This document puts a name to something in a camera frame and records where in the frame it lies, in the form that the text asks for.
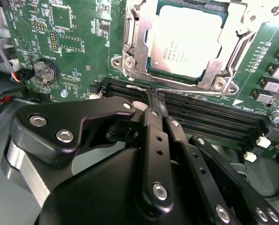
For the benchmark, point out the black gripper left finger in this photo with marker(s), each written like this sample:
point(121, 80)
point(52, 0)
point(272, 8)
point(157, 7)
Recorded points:
point(60, 122)

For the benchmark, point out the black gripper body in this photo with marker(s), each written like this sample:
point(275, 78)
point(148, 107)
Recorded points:
point(102, 199)

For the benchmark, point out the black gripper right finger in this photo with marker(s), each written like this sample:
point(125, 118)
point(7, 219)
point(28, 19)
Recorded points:
point(184, 150)

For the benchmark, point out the metal locking lever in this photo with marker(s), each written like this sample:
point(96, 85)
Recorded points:
point(133, 86)

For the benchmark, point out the silver CPU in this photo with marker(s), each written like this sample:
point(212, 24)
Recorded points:
point(184, 35)

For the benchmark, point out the metal socket cover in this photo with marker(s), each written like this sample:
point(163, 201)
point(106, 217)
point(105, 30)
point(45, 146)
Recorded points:
point(143, 42)

